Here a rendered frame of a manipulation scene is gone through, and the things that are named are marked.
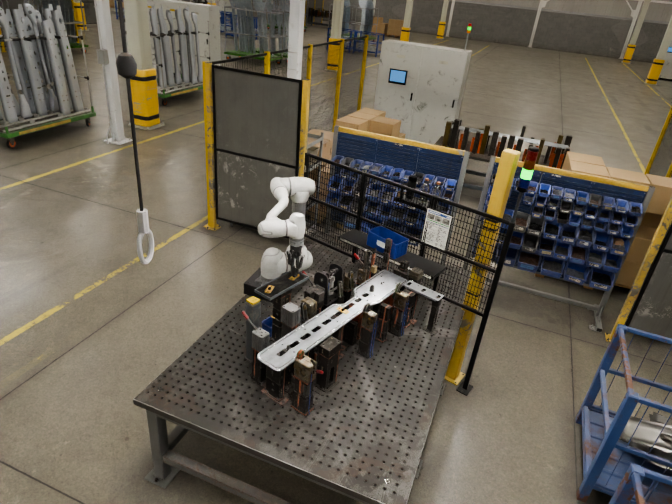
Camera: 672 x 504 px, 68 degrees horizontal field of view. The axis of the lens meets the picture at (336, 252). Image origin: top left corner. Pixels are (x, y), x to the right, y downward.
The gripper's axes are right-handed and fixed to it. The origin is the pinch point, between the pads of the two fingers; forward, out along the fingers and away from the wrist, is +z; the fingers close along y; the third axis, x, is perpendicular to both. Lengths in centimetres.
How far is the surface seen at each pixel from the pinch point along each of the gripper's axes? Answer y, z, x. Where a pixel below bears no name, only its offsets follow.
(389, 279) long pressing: 45, 20, 62
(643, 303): 234, 72, 255
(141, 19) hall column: -633, -80, 463
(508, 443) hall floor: 158, 121, 60
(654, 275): 232, 41, 254
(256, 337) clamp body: 9, 17, -52
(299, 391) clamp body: 43, 36, -58
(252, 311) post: -3.4, 10.0, -40.5
